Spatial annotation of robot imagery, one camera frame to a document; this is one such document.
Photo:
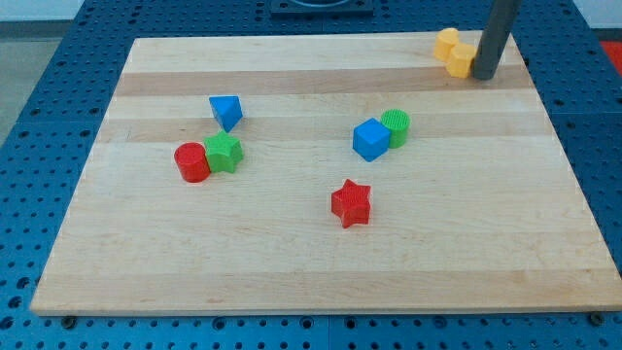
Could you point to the wooden board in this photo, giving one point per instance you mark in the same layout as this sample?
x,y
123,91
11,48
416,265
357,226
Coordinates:
x,y
478,212

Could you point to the red star block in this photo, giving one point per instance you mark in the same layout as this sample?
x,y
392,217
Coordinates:
x,y
351,204

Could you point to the blue cube block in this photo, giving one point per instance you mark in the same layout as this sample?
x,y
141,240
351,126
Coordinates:
x,y
371,139

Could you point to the green star block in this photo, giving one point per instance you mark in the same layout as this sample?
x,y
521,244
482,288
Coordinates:
x,y
223,152

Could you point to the green cylinder block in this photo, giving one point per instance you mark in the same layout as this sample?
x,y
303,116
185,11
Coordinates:
x,y
398,123

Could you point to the blue triangle block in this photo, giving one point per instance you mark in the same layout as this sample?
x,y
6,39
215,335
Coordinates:
x,y
226,110

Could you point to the red cylinder block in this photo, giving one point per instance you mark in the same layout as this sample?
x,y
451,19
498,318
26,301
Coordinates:
x,y
192,162

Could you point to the yellow hexagon block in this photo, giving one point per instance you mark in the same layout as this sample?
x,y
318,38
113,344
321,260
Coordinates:
x,y
460,60

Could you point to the yellow cylinder block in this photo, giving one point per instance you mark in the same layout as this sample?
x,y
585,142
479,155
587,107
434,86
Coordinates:
x,y
446,39

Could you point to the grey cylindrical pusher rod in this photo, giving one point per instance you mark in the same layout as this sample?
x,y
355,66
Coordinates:
x,y
494,38

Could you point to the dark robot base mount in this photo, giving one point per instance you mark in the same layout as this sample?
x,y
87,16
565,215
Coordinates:
x,y
320,8

